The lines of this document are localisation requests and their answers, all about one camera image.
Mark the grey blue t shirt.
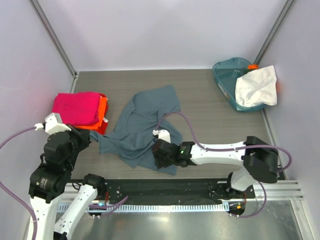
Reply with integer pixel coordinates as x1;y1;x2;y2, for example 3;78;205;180
90;85;182;175

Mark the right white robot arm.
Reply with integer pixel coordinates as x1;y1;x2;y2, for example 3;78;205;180
152;136;278;200

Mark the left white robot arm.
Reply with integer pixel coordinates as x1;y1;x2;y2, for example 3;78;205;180
28;128;107;240

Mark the folded pink t shirt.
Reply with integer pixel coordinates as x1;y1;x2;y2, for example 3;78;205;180
51;92;101;126

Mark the folded red t shirt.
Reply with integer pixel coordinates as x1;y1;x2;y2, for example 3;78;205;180
94;93;109;135

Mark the folded orange t shirt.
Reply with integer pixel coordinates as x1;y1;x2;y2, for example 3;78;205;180
75;96;108;131

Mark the teal plastic bin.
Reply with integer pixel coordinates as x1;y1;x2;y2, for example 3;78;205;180
212;57;266;113

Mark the white t shirt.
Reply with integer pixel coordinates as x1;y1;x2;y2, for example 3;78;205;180
235;65;278;108

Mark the orange clamp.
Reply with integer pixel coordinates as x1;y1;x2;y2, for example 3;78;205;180
247;64;259;71

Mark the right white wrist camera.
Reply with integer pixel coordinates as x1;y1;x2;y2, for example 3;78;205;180
152;129;171;143

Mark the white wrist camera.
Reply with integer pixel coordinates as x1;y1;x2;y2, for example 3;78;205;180
152;129;171;143
34;112;71;135

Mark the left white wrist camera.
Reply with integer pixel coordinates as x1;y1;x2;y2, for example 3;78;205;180
34;112;71;135

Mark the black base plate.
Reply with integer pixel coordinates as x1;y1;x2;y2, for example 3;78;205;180
105;178;256;206

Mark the slotted cable duct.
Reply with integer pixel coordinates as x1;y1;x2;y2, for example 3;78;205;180
57;202;229;214

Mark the left aluminium frame post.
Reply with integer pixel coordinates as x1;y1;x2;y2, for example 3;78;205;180
29;0;77;79

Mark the aluminium frame post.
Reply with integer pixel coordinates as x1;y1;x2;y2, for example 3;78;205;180
253;0;296;65
29;0;77;79

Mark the right aluminium frame post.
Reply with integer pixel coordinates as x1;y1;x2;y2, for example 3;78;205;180
253;0;296;65

